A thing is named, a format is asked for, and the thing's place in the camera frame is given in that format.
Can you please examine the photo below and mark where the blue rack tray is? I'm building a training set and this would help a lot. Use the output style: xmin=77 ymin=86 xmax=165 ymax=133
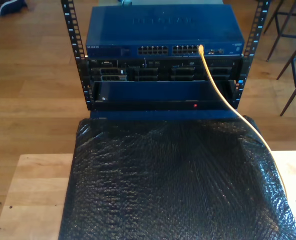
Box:
xmin=91 ymin=79 xmax=238 ymax=111

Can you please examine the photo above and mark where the blue rack base plate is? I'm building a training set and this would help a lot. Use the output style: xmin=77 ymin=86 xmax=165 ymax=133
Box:
xmin=89 ymin=108 xmax=239 ymax=121

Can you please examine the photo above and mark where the blue network switch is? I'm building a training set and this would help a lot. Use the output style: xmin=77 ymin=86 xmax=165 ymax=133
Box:
xmin=85 ymin=4 xmax=245 ymax=59

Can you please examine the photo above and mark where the black rack server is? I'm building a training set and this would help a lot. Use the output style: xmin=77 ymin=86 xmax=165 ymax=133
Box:
xmin=87 ymin=57 xmax=243 ymax=83

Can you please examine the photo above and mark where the black bubble-wrap mat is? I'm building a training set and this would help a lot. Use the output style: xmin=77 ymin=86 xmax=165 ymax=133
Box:
xmin=58 ymin=115 xmax=296 ymax=240

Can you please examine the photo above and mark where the dark blue sneaker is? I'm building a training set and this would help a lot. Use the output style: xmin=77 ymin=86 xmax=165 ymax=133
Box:
xmin=0 ymin=0 xmax=28 ymax=16

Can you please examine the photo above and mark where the yellow network cable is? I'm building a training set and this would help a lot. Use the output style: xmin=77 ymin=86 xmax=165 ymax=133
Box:
xmin=198 ymin=44 xmax=288 ymax=201

